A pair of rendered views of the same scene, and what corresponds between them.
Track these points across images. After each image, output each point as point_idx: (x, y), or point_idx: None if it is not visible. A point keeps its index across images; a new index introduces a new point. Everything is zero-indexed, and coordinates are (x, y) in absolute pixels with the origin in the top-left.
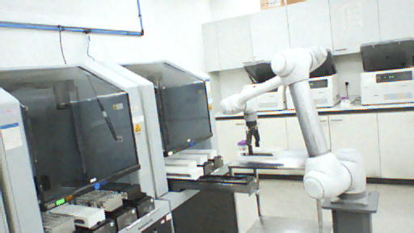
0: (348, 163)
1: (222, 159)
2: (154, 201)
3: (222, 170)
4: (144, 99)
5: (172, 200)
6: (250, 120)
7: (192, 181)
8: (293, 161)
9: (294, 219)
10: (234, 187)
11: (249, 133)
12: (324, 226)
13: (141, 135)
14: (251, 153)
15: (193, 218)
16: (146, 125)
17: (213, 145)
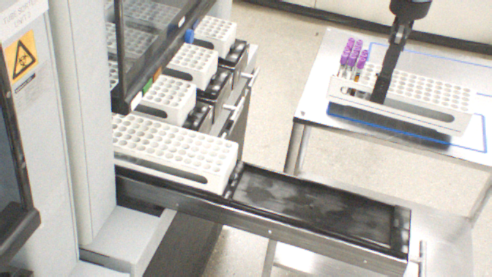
0: None
1: (248, 53)
2: (75, 275)
3: (242, 80)
4: None
5: (140, 259)
6: (420, 0)
7: (206, 198)
8: (486, 129)
9: (381, 197)
10: (359, 254)
11: (401, 46)
12: (457, 234)
13: (41, 80)
14: (381, 98)
15: (176, 250)
16: (58, 23)
17: (225, 1)
